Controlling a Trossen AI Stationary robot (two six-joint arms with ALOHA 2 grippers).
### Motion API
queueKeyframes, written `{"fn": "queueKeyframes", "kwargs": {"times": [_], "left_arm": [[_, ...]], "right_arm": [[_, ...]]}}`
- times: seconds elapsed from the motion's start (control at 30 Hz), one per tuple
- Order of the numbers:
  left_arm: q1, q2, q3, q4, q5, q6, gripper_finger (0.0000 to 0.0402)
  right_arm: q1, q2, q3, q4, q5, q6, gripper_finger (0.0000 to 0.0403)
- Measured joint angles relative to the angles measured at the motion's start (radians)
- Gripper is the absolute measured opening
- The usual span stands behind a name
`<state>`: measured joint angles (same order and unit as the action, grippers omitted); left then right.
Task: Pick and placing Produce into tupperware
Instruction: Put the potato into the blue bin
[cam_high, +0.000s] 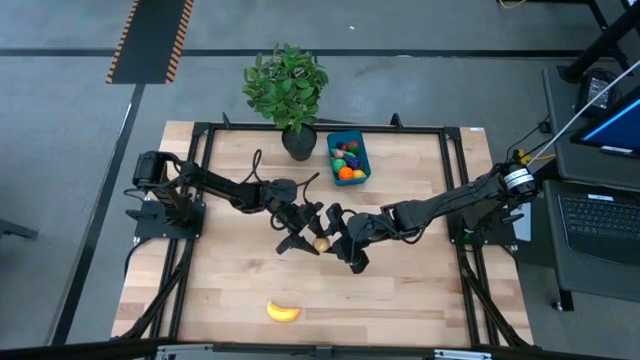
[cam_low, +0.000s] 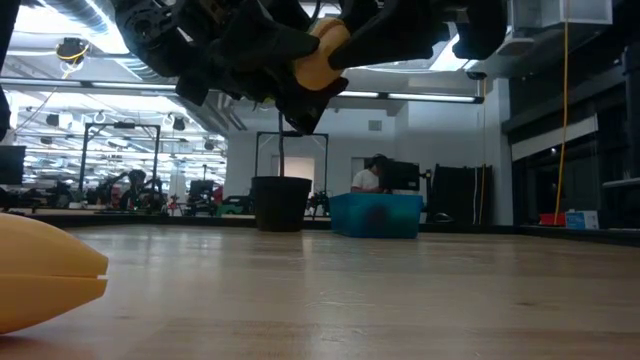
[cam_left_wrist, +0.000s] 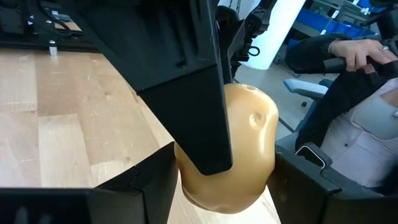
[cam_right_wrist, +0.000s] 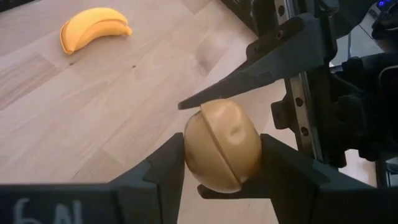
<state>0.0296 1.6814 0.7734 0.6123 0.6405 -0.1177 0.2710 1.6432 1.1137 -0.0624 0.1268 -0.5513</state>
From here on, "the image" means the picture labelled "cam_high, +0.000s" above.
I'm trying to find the black power adapter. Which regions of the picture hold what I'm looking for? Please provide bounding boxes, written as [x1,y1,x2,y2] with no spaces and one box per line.
[574,69,619,119]

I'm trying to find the grey furniture foot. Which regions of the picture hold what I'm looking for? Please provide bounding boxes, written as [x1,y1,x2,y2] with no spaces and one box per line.
[0,218,39,240]

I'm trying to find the white rod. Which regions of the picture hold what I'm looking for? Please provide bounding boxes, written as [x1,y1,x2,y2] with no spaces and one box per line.
[527,59,640,169]

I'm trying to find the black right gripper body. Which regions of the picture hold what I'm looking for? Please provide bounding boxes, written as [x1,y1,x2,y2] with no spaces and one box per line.
[326,202,389,275]

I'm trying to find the white paper sheet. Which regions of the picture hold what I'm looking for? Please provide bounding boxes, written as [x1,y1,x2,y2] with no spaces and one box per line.
[513,215,534,243]

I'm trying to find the grey side desk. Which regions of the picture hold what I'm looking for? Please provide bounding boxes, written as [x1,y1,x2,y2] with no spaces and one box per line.
[541,63,640,314]

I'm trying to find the yellow toy banana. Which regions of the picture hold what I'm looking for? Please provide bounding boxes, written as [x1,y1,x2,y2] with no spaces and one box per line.
[265,300,302,323]

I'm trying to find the black crossbeam with silver brackets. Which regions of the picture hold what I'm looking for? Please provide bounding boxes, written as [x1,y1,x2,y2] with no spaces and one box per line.
[0,338,640,360]

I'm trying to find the green plant in black pot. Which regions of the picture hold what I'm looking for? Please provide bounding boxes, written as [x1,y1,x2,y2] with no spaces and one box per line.
[242,42,330,162]

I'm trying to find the monitor with blue screen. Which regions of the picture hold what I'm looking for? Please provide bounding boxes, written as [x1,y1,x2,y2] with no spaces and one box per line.
[569,94,640,160]

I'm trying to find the blue plastic tupperware container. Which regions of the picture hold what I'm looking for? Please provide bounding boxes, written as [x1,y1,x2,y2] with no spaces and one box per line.
[326,129,372,187]

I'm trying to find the black mat orange striped edges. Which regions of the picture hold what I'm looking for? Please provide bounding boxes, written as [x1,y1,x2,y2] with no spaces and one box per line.
[105,0,195,85]

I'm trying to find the black aluminium table frame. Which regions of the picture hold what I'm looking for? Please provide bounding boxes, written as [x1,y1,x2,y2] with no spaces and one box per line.
[117,112,535,351]

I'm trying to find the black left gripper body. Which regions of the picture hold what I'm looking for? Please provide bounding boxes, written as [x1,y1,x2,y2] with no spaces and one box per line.
[276,201,327,237]

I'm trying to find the black stand leg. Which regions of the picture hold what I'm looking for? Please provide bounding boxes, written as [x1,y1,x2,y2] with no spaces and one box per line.
[557,0,640,84]

